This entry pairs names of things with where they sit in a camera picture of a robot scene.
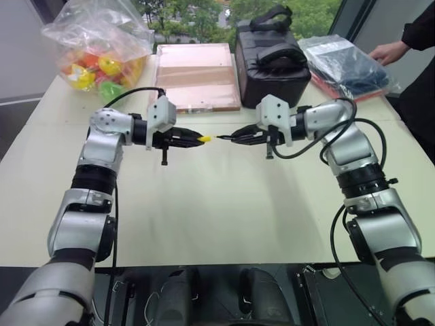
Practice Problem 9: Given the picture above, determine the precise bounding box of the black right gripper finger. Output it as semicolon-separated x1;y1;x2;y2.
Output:
230;135;268;147
233;123;265;138

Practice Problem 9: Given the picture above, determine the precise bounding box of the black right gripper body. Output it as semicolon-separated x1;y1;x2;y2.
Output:
262;125;286;160

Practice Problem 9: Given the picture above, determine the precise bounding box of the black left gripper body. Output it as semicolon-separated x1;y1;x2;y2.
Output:
151;128;178;166

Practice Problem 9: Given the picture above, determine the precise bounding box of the person's bare hand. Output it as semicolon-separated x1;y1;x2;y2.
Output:
368;43;406;66

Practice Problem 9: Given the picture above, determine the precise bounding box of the pink flat box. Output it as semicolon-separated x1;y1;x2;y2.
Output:
148;42;242;115

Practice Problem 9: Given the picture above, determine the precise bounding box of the black fabric carry bag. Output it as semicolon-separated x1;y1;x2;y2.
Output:
234;4;313;110

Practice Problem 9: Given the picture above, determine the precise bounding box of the green plastic toy fruit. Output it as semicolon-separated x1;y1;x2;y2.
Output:
98;80;124;103

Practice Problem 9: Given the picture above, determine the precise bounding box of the red flat folder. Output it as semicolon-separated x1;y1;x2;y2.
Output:
309;71;387;101

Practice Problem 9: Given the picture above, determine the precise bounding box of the yellow plastic toy fruit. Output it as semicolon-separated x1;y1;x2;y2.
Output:
97;56;123;77
65;65;97;91

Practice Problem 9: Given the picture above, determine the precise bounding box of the clear bag with dark clothing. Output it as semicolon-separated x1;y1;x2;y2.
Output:
296;33;402;101

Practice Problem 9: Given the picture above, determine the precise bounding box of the orange plastic toy fruit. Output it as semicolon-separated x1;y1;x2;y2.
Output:
81;50;103;72

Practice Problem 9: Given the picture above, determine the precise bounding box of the clear plastic toy bag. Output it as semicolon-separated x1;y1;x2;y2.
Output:
40;0;154;103

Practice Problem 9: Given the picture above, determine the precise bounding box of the dark rounded shape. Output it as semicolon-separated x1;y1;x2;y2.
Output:
158;268;202;326

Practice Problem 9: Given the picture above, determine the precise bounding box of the person in black clothing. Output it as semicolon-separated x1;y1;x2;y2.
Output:
396;0;435;170

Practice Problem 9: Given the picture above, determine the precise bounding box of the black metal box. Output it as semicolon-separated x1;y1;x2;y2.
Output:
298;264;397;326

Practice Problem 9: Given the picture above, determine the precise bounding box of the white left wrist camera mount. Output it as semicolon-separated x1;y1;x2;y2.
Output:
145;96;178;151

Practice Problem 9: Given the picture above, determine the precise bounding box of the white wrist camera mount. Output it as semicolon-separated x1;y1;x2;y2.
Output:
255;94;294;147
145;96;178;151

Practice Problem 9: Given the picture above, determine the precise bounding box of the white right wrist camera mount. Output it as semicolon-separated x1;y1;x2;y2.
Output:
255;94;294;147

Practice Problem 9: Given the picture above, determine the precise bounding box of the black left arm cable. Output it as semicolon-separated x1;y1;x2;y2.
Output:
101;87;167;326

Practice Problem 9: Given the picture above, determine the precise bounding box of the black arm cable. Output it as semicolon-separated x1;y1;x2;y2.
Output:
101;87;167;326
271;97;389;326

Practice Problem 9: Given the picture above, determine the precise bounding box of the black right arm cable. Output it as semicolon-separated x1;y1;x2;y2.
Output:
271;97;389;326

